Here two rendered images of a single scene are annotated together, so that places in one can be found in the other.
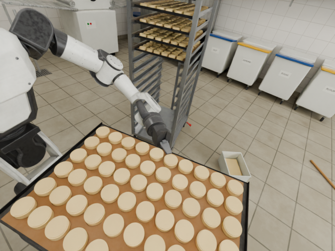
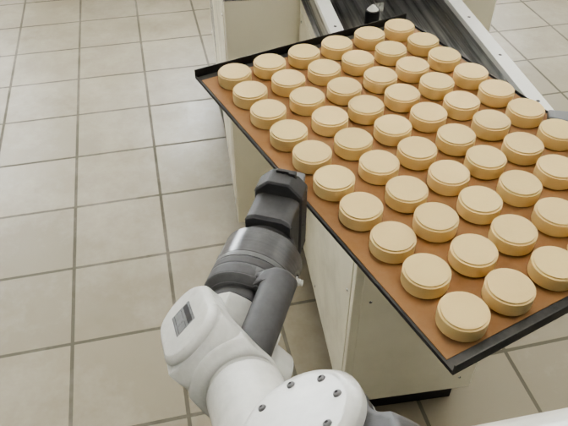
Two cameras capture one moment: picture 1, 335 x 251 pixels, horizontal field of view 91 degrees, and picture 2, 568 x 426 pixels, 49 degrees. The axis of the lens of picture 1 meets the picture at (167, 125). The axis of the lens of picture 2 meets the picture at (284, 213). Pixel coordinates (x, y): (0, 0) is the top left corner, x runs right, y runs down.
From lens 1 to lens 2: 0.91 m
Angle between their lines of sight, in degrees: 86
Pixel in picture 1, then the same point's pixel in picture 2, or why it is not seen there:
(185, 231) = (381, 72)
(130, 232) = (466, 101)
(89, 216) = (532, 140)
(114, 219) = (488, 122)
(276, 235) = (24, 298)
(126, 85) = not seen: hidden behind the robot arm
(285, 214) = not seen: outside the picture
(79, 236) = (552, 128)
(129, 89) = (273, 377)
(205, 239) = (359, 58)
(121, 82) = not seen: hidden behind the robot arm
